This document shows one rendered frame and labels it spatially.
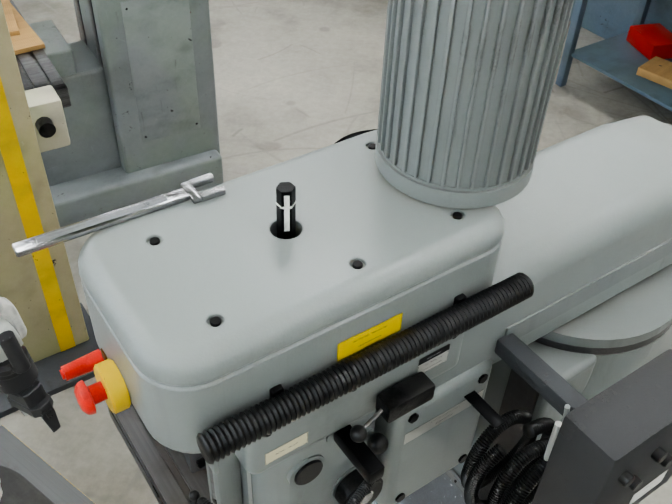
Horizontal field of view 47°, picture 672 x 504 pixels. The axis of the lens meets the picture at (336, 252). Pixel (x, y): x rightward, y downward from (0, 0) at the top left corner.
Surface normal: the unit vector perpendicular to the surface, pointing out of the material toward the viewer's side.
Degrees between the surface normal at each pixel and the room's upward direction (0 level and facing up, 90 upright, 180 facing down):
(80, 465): 0
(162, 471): 0
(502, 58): 90
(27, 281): 90
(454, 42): 90
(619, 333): 0
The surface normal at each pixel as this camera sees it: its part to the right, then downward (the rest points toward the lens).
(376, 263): 0.04, -0.75
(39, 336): 0.56, 0.56
